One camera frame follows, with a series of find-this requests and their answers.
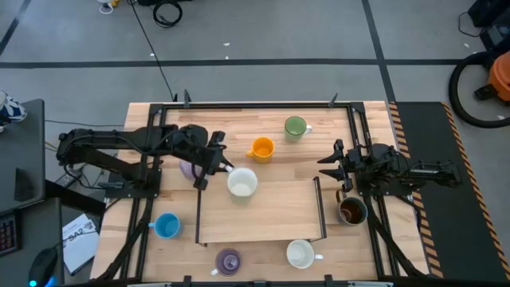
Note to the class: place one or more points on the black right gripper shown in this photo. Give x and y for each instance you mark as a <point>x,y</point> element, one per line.
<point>354,165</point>

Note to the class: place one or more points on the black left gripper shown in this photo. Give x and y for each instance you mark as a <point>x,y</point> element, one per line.
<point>209,159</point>

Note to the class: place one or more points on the lilac mug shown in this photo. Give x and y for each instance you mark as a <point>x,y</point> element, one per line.
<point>186,170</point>

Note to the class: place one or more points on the yellow mug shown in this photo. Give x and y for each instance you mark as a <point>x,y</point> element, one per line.
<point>263,150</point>

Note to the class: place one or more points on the dark glazed mug brown inside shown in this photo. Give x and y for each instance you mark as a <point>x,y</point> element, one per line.
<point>352,211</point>

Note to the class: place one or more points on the blue mug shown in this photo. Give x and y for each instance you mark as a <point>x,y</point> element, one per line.
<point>167,226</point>

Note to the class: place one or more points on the cream white mug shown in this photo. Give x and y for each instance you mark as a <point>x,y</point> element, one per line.
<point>299,254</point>

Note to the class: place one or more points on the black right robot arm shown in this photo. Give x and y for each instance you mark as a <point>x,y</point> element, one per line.
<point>430,173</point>

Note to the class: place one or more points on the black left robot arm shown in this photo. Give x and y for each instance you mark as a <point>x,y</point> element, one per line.
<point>119,137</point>

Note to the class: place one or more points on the wooden riser shelf black legs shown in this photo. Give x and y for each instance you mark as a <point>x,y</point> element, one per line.
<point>271,215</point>

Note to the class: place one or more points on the orange shop vacuum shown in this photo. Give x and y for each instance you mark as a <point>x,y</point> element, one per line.
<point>453,89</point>

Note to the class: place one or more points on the black hazard-striped floor mat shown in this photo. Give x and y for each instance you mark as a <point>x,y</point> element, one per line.
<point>458,239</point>

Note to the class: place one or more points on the black power adapter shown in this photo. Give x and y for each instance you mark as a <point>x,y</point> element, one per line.
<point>68,178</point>

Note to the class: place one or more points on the white printed booklet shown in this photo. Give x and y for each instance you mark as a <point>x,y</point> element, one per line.
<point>79,243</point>

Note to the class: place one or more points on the orange vacuum cleaner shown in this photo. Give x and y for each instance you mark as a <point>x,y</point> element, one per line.
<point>501,75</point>

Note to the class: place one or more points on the dark grey desk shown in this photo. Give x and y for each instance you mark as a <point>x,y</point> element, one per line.
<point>36,231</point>

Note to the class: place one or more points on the black wedge-shaped desk object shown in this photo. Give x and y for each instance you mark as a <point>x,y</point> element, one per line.
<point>24,187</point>

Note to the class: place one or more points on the black computer mouse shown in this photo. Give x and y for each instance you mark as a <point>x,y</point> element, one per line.
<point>43,265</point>

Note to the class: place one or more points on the black equipment case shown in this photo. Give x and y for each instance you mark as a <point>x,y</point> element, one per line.
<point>496,20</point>

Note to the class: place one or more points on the person's shoe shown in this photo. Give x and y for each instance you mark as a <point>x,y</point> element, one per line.
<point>12,109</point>

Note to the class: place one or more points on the colourful key pad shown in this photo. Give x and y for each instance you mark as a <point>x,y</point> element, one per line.
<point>9,235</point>

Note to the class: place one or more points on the black frame clamp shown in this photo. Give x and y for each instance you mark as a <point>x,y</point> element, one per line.
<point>186,99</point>
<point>328,280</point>
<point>187,281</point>
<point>332,100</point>

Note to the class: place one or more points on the black metal table frame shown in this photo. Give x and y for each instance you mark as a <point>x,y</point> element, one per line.
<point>255,105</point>

